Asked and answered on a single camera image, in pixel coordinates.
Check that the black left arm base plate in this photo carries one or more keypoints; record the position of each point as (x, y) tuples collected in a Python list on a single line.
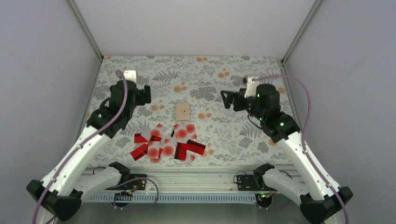
[(131, 182)]

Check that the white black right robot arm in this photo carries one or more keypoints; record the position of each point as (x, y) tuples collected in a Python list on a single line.
[(320, 198)]

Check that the aluminium rail frame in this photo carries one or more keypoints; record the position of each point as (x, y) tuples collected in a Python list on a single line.
[(202, 179)]

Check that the pile of red white cards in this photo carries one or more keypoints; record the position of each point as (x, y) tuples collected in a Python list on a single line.
[(179, 143)]

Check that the slotted grey cable duct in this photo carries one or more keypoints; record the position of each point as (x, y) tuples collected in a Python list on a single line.
[(238, 197)]

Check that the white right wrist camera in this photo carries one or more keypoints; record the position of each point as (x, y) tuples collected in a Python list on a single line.
[(252, 83)]

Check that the floral patterned table mat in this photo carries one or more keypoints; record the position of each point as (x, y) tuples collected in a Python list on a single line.
[(231, 138)]

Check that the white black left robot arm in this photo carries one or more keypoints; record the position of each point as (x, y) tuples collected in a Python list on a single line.
[(60, 194)]

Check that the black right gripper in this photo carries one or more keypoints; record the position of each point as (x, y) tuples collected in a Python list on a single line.
[(238, 95)]

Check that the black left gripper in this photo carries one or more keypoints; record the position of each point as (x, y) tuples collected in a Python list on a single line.
[(142, 100)]

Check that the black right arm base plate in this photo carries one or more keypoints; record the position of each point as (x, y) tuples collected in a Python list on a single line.
[(246, 183)]

